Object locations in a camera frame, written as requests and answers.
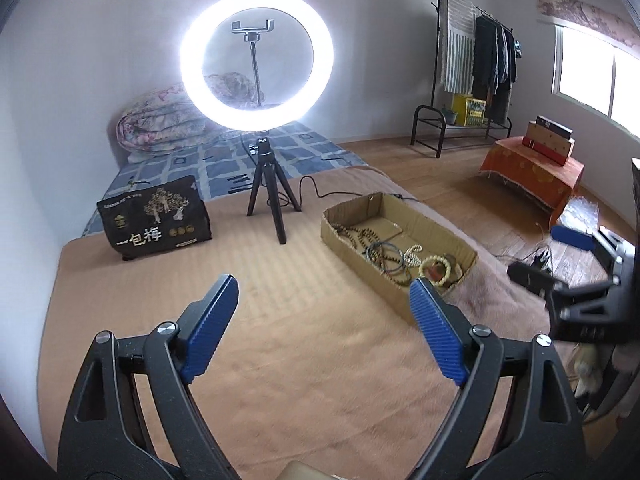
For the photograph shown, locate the yellow bead bracelet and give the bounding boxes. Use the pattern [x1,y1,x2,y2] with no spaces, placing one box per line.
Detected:
[419,256,453,286]

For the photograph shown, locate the black metal coat rack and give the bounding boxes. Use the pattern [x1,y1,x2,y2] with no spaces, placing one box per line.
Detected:
[411,0,513,160]

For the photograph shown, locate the striped hanging cloth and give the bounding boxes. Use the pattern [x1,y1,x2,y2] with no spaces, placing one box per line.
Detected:
[440,0,477,95]

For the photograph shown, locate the dark hanging clothes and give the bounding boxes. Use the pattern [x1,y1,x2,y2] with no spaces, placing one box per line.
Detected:
[472,14,518,123]

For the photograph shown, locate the black tripod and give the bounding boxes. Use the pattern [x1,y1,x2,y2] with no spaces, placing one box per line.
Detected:
[246,131,302,246]

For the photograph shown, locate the person's right hand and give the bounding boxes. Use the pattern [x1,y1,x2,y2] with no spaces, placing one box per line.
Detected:
[572,345,602,402]

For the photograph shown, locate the black bangle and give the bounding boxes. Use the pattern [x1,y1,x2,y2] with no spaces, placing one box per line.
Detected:
[366,241,403,266]

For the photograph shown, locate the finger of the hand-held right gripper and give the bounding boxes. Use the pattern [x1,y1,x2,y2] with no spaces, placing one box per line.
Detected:
[551,226,598,252]
[507,261,569,302]

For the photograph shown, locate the black ring light cable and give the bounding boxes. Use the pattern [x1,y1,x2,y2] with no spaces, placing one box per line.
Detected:
[298,175,416,203]

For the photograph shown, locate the orange cloth covered table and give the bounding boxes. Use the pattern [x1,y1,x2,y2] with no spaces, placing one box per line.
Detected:
[480,136,586,226]

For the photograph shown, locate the floral curtain valance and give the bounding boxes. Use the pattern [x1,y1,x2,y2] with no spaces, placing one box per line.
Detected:
[532,0,640,58]

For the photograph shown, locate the brown box with red edge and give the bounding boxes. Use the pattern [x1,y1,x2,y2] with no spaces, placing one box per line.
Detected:
[524,135,575,166]

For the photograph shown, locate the wooden bead necklace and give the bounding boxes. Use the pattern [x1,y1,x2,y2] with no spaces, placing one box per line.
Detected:
[334,224,401,273]

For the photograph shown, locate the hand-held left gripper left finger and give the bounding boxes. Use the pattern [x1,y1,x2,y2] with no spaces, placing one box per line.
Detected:
[57,274,240,480]

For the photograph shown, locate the window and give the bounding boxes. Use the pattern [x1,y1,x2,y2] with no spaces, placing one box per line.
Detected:
[552,22,640,136]

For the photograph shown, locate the folded floral quilt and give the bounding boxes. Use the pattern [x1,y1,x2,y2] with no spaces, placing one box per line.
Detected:
[116,72,266,153]

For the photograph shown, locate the blue patterned bed sheet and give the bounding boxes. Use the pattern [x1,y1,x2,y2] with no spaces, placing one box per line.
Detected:
[82,122,373,236]

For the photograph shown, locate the cardboard box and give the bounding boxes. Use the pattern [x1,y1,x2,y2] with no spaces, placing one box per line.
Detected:
[321,191,478,323]

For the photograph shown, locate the black printed bag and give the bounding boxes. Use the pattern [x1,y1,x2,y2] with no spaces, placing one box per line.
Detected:
[96,175,213,262]

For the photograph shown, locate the gooseneck phone holder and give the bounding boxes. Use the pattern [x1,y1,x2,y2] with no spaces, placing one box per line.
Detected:
[231,19,276,107]

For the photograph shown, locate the white ring light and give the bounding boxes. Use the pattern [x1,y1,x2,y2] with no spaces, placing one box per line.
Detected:
[180,0,335,132]

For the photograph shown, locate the bubble wrap sheet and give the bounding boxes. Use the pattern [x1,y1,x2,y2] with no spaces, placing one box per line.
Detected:
[562,197,618,233]

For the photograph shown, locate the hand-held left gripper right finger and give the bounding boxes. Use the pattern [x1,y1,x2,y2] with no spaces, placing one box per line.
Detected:
[409,276,587,480]

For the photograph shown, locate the yellow crate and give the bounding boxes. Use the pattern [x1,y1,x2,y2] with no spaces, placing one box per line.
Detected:
[451,94,487,127]

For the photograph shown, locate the dark flat box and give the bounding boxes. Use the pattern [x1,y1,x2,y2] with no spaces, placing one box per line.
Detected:
[535,116,573,141]

